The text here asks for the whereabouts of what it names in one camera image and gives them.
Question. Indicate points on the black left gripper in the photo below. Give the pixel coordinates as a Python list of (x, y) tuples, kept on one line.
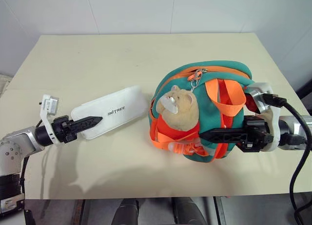
[(64, 131)]

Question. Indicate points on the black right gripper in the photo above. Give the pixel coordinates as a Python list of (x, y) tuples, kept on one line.
[(254, 137)]

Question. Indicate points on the orange and teal backpack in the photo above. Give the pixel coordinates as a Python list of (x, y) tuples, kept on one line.
[(209, 110)]

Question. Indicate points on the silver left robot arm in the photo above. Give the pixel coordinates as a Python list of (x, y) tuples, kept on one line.
[(17, 140)]

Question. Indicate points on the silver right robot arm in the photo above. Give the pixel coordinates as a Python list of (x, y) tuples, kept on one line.
[(295, 127)]

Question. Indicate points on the beige plush cat toy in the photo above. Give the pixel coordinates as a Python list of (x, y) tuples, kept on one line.
[(179, 110)]

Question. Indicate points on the dark rounded shape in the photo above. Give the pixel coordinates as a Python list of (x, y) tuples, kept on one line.
[(126, 211), (189, 211)]

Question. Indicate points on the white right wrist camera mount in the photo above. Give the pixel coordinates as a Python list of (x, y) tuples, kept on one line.
[(274, 120)]

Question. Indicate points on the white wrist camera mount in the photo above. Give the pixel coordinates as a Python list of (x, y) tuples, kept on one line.
[(48, 105), (274, 120)]

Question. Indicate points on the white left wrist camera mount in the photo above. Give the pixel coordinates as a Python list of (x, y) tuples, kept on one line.
[(48, 105)]

